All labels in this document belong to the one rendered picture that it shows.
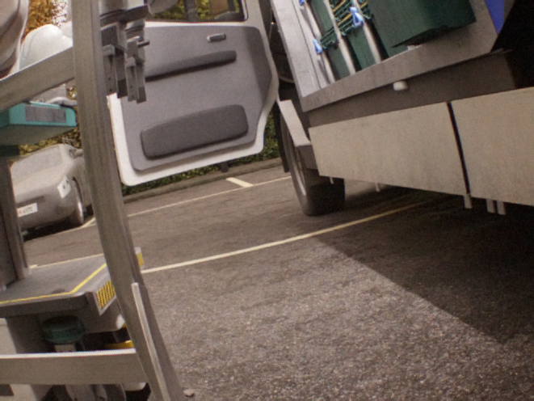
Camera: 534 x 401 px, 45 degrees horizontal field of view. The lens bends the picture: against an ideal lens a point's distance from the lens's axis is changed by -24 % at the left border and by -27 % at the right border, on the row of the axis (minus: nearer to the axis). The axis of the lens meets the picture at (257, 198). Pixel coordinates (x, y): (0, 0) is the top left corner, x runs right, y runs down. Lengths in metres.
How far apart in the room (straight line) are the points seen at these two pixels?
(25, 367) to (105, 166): 0.21
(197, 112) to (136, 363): 3.93
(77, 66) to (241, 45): 4.17
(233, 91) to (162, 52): 0.52
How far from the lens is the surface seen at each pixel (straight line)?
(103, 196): 0.56
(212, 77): 4.60
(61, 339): 1.42
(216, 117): 4.52
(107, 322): 1.55
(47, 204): 10.25
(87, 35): 0.57
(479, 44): 1.25
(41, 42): 1.90
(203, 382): 1.76
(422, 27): 1.29
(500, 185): 1.34
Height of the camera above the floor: 0.50
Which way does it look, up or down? 4 degrees down
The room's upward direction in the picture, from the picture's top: 13 degrees counter-clockwise
